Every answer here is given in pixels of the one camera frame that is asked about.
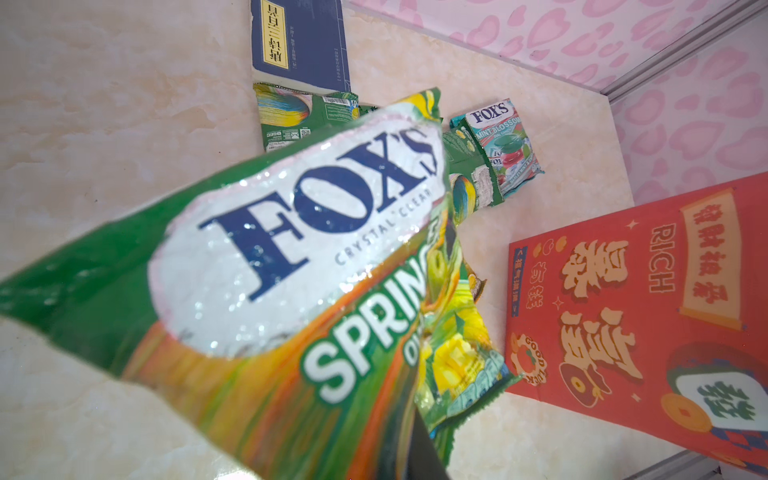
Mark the green snack packet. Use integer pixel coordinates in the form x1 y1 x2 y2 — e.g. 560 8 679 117
442 126 504 224
253 83 360 152

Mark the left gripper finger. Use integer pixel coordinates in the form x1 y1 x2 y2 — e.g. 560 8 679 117
406 412 450 480

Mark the yellow green candy packet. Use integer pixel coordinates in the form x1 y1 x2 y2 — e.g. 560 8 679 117
413 263 520 469

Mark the mint Fox's candy packet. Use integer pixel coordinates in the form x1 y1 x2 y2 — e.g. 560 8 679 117
449 98 544 199

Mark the red white paper bag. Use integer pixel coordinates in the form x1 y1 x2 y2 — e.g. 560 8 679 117
504 174 767 475

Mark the green Fox's spring packet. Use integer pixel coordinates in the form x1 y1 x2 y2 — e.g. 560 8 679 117
1 89 462 479

